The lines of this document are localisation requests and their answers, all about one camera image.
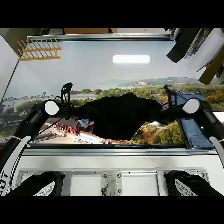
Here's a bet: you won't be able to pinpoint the black garment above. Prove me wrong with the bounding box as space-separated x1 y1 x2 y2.
78 92 168 141

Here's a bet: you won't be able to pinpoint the blue jeans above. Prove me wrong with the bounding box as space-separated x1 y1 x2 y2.
175 90 216 150

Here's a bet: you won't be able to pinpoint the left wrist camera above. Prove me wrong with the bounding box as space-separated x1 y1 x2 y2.
60 81 74 103

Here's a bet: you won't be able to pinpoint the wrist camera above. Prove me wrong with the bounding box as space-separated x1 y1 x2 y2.
163 84 178 105
60 81 74 103

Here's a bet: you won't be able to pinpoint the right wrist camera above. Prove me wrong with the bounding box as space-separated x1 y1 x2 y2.
163 84 178 105

